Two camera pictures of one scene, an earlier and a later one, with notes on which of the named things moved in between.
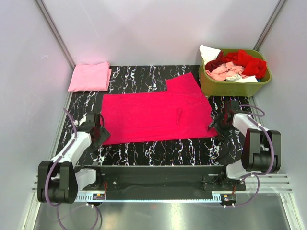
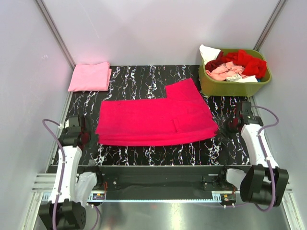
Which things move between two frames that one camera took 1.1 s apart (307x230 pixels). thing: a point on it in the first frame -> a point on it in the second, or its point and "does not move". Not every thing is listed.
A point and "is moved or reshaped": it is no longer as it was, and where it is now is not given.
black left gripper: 104,135 -> 87,144
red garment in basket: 250,65 does not move
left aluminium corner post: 56,33 does not move
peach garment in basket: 221,72 does not move
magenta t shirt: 183,111 is moved or reshaped
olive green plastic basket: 211,87 does not move
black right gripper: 215,124 -> 230,119
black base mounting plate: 164,179 does not move
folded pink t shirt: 90,77 does not move
